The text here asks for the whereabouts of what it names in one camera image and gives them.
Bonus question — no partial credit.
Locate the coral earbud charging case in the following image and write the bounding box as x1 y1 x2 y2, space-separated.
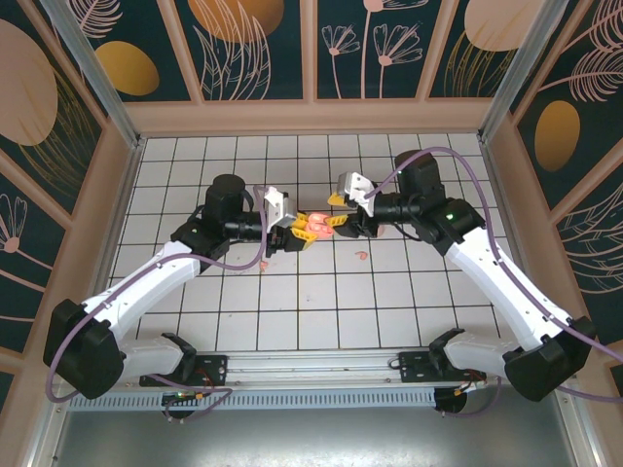
306 211 337 239

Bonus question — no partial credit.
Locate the small green circuit board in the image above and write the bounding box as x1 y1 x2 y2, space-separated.
163 388 205 406

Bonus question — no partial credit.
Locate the grey metal sheet panel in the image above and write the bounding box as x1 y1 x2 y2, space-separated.
51 411 583 467

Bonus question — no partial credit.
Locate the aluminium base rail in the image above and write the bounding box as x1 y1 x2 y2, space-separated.
139 350 488 388

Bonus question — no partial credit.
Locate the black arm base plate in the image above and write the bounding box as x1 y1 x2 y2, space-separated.
397 349 439 384
190 353 230 389

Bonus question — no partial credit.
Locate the aluminium corner post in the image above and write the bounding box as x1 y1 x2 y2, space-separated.
38 0 147 150
478 0 585 147

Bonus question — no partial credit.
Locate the slotted grey cable duct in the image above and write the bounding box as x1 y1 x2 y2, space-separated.
67 387 438 413

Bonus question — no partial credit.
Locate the aluminium frame bar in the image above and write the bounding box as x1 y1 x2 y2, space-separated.
554 383 603 467
21 383 69 467

